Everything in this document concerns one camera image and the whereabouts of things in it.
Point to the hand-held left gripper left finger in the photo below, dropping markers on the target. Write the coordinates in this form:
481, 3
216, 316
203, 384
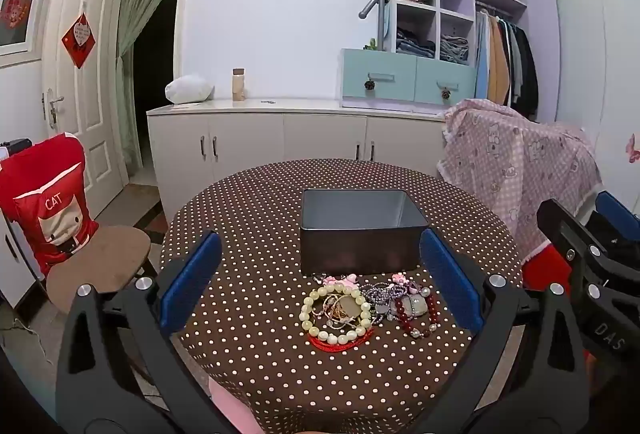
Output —
192, 279

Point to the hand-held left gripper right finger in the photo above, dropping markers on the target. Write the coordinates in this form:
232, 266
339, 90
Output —
450, 284

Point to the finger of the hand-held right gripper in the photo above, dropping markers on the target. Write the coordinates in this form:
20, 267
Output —
560, 219
617, 211

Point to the pale green jade pendant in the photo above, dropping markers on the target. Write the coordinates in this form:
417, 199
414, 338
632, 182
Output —
415, 306

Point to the grey metal tin box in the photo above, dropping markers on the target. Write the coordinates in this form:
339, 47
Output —
360, 254

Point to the pink checked cartoon cloth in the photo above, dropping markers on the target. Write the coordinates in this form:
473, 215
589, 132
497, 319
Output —
510, 164

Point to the brown polka dot tablecloth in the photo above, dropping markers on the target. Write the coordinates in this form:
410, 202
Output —
250, 224

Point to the white sideboard cabinet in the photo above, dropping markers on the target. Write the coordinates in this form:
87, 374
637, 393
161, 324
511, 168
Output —
250, 139

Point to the row of hanging clothes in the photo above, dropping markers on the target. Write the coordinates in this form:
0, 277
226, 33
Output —
510, 59

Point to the narrow teal drawer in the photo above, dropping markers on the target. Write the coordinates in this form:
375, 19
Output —
460, 79

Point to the white low cabinet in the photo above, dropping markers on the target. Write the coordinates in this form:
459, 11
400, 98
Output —
20, 264

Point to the white bag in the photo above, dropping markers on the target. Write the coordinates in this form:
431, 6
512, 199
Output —
190, 89

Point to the white panel door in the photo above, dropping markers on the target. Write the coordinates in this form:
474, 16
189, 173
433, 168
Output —
95, 114

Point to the beige bottle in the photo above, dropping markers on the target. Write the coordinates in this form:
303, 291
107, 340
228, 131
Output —
238, 86

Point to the folded grey clothes stack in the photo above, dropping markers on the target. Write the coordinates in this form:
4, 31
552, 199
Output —
454, 49

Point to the black box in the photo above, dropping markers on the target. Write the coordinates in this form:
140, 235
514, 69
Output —
15, 149

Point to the wide teal drawer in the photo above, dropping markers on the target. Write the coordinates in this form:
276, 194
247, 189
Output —
395, 64

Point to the folded blue jeans stack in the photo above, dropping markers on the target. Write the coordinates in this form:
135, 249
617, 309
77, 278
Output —
415, 45

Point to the green door curtain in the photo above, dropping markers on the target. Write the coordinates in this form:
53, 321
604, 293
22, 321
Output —
127, 39

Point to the small green plant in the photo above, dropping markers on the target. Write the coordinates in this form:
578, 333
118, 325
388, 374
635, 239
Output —
371, 45

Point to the red diamond door decoration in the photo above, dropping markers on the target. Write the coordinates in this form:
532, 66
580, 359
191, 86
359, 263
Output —
79, 39

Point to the white framed window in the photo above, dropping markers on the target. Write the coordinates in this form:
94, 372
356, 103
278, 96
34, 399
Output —
35, 49

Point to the red paper window decoration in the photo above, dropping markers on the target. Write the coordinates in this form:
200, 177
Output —
15, 9

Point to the pink butterfly wall sticker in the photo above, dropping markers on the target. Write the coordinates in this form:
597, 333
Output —
634, 149

